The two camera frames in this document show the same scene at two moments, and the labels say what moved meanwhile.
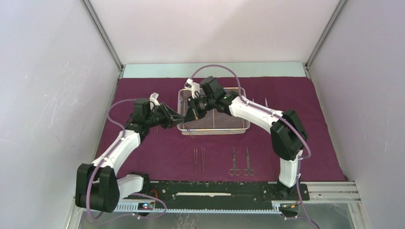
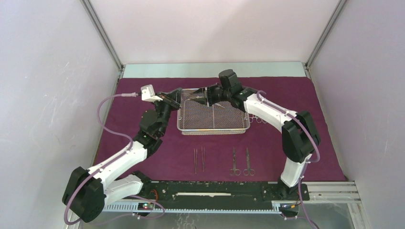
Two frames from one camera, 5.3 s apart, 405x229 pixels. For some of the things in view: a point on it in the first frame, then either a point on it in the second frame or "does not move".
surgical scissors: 234,171 does not move
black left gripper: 176,118 -> 172,99
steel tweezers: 203,159 does not move
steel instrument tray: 216,122 does not move
